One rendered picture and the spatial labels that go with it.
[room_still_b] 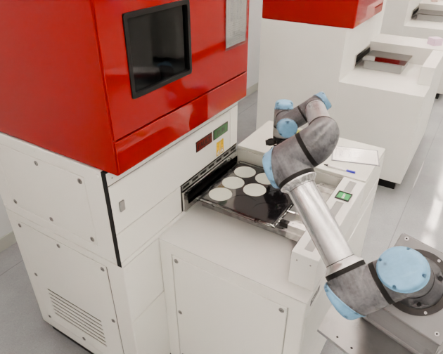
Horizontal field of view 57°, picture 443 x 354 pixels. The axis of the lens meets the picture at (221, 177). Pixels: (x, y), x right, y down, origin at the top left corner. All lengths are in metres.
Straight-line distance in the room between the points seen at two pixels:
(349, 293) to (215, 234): 0.68
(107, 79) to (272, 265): 0.86
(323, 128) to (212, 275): 0.71
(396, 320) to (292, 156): 0.57
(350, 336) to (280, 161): 0.57
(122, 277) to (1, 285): 1.42
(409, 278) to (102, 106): 0.92
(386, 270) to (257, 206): 0.70
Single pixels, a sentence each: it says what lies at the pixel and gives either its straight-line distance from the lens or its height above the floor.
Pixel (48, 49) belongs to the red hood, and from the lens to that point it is 1.30.
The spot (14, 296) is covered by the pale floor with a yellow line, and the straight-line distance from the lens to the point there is 2.82.
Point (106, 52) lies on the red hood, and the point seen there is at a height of 1.60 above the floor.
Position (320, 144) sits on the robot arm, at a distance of 1.21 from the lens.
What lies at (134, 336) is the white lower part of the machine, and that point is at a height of 0.44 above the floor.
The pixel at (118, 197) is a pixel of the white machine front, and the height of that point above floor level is 1.11.
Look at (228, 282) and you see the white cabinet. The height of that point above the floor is 0.75.
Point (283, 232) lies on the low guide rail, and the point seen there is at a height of 0.84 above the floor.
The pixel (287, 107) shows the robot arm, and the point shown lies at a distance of 1.68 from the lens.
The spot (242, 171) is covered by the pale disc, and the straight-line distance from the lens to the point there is 1.91.
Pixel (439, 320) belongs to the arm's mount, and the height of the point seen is 0.95.
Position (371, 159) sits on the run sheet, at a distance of 1.98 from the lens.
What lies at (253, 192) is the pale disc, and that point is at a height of 0.90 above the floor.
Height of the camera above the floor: 1.89
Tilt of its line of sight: 32 degrees down
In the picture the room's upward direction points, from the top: straight up
